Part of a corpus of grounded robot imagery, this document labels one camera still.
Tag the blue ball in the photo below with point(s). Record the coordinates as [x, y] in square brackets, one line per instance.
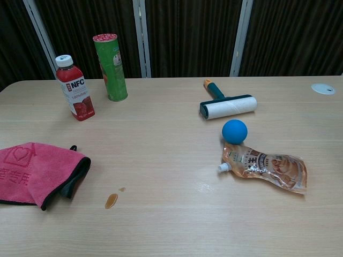
[234, 131]

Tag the green chip can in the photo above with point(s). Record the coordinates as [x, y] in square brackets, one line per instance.
[112, 69]

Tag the red NFC juice bottle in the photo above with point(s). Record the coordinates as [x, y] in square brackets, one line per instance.
[76, 88]

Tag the orange spout pouch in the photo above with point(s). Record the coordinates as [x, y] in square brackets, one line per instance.
[268, 168]

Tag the white partition post with holes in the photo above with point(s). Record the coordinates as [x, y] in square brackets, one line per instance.
[241, 40]

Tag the pink cloth with black trim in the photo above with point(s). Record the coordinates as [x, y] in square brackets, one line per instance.
[32, 174]

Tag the brown liquid spill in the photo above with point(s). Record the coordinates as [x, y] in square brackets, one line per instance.
[111, 201]

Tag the upright white partition post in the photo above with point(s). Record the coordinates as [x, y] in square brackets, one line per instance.
[142, 40]

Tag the slanted white partition post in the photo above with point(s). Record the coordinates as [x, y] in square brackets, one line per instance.
[40, 32]

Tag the dark brown curtain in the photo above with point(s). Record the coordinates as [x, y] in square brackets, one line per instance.
[193, 37]

